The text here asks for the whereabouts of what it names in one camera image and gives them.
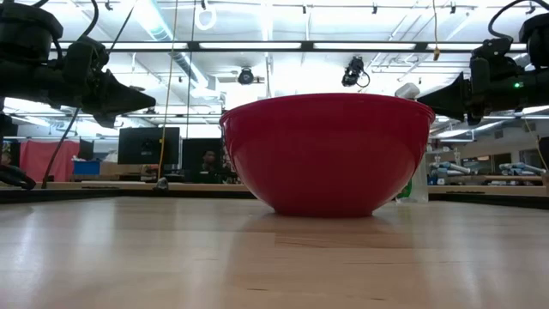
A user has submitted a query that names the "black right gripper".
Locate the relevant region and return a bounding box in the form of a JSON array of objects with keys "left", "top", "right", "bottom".
[{"left": 417, "top": 37, "right": 523, "bottom": 127}]

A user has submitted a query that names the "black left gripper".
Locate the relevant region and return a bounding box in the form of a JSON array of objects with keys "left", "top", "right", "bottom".
[{"left": 63, "top": 35, "right": 157, "bottom": 130}]

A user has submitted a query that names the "small black monitor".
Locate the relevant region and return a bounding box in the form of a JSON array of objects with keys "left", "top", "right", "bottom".
[{"left": 78, "top": 137, "right": 96, "bottom": 161}]

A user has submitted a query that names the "black computer monitor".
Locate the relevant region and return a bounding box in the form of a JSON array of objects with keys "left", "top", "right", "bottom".
[
  {"left": 182, "top": 137, "right": 225, "bottom": 173},
  {"left": 118, "top": 126, "right": 182, "bottom": 166}
]

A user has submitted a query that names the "blue storage bin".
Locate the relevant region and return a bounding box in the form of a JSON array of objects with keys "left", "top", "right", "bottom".
[{"left": 72, "top": 159, "right": 102, "bottom": 177}]

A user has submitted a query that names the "wooden background workbench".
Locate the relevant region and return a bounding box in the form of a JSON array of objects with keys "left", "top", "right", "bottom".
[
  {"left": 0, "top": 180, "right": 258, "bottom": 199},
  {"left": 427, "top": 185, "right": 549, "bottom": 199}
]

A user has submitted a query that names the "clear spray bottle white cap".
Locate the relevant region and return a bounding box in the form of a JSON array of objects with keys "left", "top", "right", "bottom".
[{"left": 394, "top": 82, "right": 431, "bottom": 204}]

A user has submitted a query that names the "red cloth screen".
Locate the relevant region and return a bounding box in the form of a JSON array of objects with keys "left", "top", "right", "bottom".
[{"left": 19, "top": 139, "right": 81, "bottom": 183}]

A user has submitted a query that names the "person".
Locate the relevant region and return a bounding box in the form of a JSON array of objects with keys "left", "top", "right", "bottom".
[{"left": 198, "top": 149, "right": 220, "bottom": 185}]

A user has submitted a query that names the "large red plastic bowl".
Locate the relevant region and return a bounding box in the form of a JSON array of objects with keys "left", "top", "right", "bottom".
[{"left": 219, "top": 93, "right": 437, "bottom": 218}]

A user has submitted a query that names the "yellow hanging cable with plug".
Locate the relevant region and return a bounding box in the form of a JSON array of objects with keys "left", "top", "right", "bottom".
[{"left": 431, "top": 0, "right": 442, "bottom": 62}]

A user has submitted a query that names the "long black hanging cable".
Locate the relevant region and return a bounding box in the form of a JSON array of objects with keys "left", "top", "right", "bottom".
[{"left": 40, "top": 0, "right": 139, "bottom": 189}]

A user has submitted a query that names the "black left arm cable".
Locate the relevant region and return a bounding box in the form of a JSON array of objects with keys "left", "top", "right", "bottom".
[{"left": 32, "top": 0, "right": 100, "bottom": 42}]

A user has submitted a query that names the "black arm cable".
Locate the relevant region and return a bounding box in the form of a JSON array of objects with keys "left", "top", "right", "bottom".
[
  {"left": 487, "top": 0, "right": 538, "bottom": 43},
  {"left": 32, "top": 0, "right": 100, "bottom": 42}
]

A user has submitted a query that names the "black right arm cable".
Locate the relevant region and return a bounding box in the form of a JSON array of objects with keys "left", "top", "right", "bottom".
[{"left": 487, "top": 0, "right": 538, "bottom": 43}]

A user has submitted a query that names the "black overhead camera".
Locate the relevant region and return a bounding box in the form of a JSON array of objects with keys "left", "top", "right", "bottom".
[{"left": 341, "top": 55, "right": 371, "bottom": 89}]

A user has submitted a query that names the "thick black floor hose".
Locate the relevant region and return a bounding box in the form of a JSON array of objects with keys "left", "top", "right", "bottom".
[{"left": 0, "top": 164, "right": 38, "bottom": 191}]

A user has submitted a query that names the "black round ceiling camera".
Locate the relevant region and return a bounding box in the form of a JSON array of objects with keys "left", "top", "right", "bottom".
[{"left": 237, "top": 67, "right": 256, "bottom": 86}]

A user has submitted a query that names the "black horizontal frame bar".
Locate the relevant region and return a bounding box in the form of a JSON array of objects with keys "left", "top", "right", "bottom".
[{"left": 50, "top": 39, "right": 528, "bottom": 54}]

